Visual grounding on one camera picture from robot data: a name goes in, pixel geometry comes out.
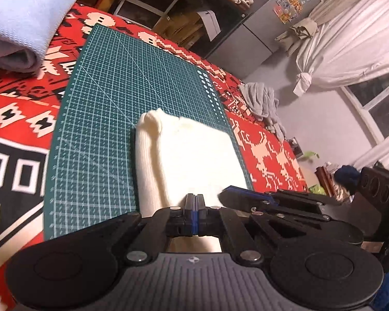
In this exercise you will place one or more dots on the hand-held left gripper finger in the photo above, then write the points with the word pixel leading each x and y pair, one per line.
pixel 192 215
pixel 200 216

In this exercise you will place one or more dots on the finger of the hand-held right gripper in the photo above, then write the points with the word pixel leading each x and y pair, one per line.
pixel 249 191
pixel 246 201

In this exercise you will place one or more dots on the white knit vest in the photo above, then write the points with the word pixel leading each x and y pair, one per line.
pixel 194 155

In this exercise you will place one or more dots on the dark blue fuzzy ball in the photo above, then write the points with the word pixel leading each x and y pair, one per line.
pixel 347 176

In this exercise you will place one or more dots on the green potted plant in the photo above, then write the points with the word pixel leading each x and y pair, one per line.
pixel 311 155

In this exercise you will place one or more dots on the crumpled grey garment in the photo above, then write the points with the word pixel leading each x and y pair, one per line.
pixel 262 100

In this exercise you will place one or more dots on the window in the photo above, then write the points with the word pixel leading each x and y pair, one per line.
pixel 376 103

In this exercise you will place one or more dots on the green cutting mat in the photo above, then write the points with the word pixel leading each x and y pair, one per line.
pixel 100 120

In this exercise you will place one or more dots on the grey refrigerator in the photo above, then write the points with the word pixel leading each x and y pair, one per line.
pixel 262 39

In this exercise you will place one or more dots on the white tied curtain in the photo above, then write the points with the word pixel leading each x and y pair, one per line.
pixel 350 45

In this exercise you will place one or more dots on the beige hanging bag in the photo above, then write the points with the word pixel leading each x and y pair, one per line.
pixel 300 34

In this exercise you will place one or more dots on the white open carton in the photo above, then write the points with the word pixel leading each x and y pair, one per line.
pixel 210 24

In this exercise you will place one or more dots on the group of fridge magnets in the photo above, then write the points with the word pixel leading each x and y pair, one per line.
pixel 291 1

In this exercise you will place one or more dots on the red patterned blanket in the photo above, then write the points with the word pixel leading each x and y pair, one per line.
pixel 19 103

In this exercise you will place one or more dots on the white plastic drawer unit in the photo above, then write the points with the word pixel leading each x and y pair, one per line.
pixel 149 9

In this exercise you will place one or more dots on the light blue folded sweater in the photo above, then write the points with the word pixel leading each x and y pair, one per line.
pixel 26 16

